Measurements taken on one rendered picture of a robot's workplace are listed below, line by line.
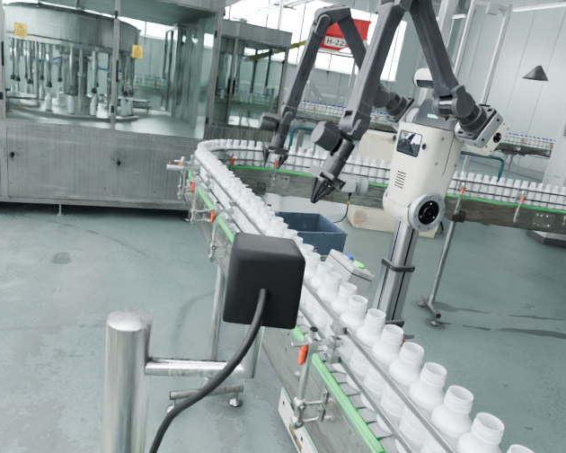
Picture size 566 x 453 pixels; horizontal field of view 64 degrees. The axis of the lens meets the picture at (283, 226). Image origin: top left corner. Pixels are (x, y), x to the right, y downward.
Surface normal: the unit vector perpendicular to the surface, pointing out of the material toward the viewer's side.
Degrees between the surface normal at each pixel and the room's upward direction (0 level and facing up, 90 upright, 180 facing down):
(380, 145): 90
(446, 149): 90
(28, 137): 90
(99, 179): 90
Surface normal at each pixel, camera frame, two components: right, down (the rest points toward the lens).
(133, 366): 0.46, 0.33
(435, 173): 0.31, 0.50
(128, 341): 0.22, 0.33
